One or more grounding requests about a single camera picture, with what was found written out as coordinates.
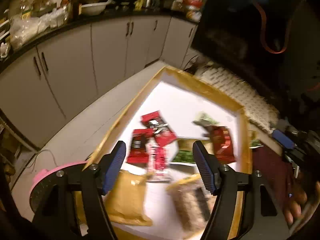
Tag green gold snack packet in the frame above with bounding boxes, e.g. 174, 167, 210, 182
170, 138, 210, 167

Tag white red snack sachet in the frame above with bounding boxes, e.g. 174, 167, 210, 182
146, 138, 172, 183

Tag white green lime snack packet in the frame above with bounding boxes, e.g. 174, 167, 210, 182
193, 112, 219, 129

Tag long red snack packet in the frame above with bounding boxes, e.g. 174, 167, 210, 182
141, 111, 177, 147

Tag person right hand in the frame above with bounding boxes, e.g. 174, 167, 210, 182
284, 181, 319, 231

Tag white computer keyboard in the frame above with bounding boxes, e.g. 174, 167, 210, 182
195, 64, 279, 134

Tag crumpled red snack packet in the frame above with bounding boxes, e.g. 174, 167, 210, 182
209, 126, 236, 164

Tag brown paper packet in box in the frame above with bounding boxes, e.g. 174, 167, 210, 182
104, 170, 153, 226

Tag dark red table cloth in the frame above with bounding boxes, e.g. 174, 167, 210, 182
252, 144, 294, 206

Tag small red black candy packet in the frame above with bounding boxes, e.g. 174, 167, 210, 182
127, 128, 153, 164

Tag pink tape roll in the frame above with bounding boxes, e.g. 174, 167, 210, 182
29, 161, 87, 213

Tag yellow cardboard box tray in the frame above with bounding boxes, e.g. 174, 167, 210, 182
82, 65, 253, 240

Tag black monitor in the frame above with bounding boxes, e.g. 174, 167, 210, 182
192, 0, 319, 109

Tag white kitchen cabinets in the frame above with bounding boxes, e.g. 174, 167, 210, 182
1, 14, 196, 149

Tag dark glass bottle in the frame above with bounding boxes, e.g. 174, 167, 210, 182
69, 0, 82, 20

